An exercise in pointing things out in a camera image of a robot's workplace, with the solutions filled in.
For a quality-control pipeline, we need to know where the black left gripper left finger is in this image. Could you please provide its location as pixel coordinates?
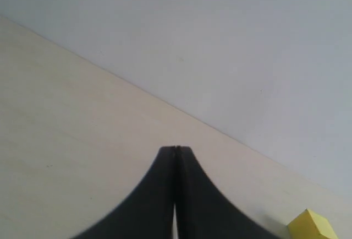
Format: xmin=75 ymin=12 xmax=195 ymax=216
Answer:
xmin=75 ymin=146 xmax=175 ymax=238

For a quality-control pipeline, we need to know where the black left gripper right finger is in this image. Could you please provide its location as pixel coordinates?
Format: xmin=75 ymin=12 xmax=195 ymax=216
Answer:
xmin=174 ymin=146 xmax=277 ymax=239

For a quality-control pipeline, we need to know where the yellow foam cube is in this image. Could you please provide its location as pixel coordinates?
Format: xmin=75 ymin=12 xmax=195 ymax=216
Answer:
xmin=287 ymin=209 xmax=338 ymax=239

